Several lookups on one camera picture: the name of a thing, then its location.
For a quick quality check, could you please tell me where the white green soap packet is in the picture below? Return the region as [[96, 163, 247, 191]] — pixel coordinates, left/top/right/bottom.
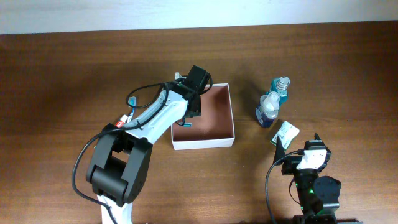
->
[[271, 121, 300, 150]]

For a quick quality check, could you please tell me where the blue disposable razor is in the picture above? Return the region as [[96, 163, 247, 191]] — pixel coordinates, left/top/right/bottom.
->
[[175, 118, 192, 128]]

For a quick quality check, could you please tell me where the blue white toothbrush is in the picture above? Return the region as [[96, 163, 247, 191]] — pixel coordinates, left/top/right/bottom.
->
[[127, 96, 136, 123]]

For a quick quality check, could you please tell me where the red green toothpaste tube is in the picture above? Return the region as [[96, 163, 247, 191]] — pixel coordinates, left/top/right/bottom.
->
[[115, 114, 128, 128]]

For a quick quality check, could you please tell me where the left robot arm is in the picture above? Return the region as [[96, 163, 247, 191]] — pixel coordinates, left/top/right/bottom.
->
[[86, 65, 213, 223]]

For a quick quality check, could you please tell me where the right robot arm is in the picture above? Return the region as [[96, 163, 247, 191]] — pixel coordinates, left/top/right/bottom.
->
[[271, 134, 360, 224]]

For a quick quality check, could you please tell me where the dark blue foam pump bottle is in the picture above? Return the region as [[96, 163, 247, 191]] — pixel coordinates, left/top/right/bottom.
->
[[255, 91, 280, 128]]

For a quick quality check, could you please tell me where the pink cardboard box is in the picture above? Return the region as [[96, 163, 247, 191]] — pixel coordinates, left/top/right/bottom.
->
[[171, 83, 235, 151]]

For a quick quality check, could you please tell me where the teal mouthwash bottle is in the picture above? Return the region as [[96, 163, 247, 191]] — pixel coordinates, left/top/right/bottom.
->
[[268, 76, 290, 107]]

